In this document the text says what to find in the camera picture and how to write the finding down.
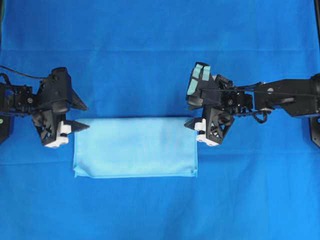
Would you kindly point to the dark blue table cloth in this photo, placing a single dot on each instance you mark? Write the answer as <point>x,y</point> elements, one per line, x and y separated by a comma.
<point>133,58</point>

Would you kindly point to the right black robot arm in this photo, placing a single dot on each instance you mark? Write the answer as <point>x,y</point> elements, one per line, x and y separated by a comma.
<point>221,101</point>

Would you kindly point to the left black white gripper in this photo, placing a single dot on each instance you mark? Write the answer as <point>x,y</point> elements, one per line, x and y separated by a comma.
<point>50,122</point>

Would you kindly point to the right wrist camera teal pads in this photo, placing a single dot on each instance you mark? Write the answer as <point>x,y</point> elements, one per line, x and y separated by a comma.
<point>200,91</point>

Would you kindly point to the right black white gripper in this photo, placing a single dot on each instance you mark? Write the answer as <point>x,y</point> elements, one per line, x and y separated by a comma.
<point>212,127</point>

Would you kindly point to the light blue towel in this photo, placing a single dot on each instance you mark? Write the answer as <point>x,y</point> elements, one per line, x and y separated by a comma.
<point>135,147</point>

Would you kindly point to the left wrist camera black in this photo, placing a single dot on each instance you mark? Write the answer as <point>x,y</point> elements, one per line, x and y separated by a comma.
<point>55,91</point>

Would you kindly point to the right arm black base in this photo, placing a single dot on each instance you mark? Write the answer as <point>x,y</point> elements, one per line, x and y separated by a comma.
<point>314,127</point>

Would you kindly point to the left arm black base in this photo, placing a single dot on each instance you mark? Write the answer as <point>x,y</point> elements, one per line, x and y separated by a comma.
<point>5,128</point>

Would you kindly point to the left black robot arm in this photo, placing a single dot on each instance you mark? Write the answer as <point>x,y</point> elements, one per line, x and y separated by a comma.
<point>16,100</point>

